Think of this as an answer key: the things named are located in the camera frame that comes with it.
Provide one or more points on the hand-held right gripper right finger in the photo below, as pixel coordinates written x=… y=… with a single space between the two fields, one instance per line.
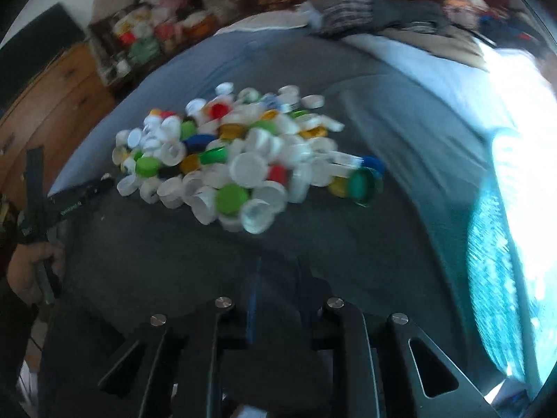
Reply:
x=314 y=300

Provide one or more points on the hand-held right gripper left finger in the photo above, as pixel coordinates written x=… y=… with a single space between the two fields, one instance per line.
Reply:
x=252 y=305

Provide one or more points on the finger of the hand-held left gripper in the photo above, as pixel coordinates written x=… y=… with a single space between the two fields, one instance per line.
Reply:
x=101 y=185

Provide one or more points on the pile of plastic bottle caps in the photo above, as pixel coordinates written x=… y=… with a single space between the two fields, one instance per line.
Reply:
x=243 y=161

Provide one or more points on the person's left hand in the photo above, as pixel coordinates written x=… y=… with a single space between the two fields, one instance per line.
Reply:
x=28 y=270

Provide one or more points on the wooden dresser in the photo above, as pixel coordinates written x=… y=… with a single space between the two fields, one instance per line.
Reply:
x=43 y=113

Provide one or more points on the grey blue blanket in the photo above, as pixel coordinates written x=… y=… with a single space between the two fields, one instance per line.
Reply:
x=270 y=183

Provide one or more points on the black screen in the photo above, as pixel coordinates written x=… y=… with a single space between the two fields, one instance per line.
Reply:
x=35 y=52

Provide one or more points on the shelf of colourful clutter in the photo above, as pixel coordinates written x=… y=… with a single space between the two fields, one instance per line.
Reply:
x=161 y=30

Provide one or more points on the white bed sheet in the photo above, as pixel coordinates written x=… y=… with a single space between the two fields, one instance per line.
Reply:
x=461 y=78

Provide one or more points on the pile of clothes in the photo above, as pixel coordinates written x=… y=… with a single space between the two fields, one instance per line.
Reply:
x=409 y=4

